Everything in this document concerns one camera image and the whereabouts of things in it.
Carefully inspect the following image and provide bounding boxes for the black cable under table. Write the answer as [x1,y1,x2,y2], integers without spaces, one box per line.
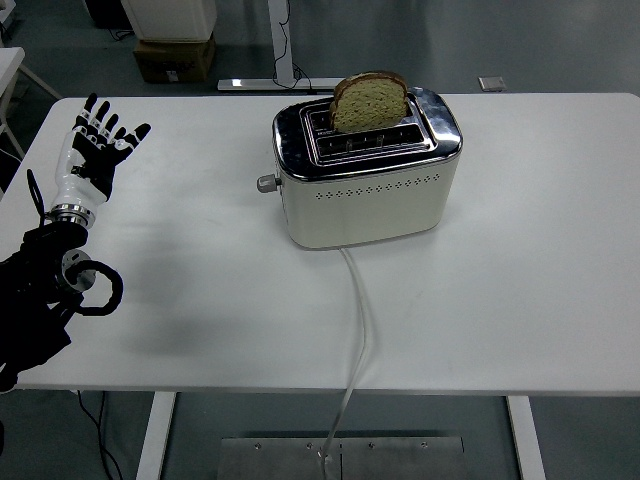
[74,389,124,480]

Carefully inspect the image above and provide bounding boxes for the white desk stand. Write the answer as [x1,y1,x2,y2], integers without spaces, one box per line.
[217,0,346,94]

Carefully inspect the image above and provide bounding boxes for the white table leg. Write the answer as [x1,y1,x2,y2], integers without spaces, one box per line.
[504,395,547,480]
[134,391,177,480]

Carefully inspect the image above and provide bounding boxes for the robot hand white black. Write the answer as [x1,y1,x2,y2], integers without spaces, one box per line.
[49,92,152,209]

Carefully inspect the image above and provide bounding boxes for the cream and chrome toaster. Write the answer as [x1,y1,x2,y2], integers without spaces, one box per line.
[271,87,464,250]

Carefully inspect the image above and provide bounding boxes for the black hanging cable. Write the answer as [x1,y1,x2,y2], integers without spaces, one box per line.
[272,0,321,94]

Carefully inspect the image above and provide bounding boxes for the white box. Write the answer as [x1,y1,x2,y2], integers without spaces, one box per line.
[119,0,219,43]

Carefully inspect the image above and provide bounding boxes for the white side table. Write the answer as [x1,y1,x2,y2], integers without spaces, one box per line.
[0,46,64,161]

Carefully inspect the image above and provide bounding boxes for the brown cardboard box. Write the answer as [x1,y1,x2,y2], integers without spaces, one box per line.
[132,32,217,85]

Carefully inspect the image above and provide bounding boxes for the black cabinet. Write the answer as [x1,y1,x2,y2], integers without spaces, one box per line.
[84,0,132,30]

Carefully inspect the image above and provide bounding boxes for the brown bread slice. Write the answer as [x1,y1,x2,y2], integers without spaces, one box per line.
[328,70,410,135]

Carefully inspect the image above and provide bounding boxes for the white power cord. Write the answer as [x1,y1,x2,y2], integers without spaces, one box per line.
[319,247,374,469]

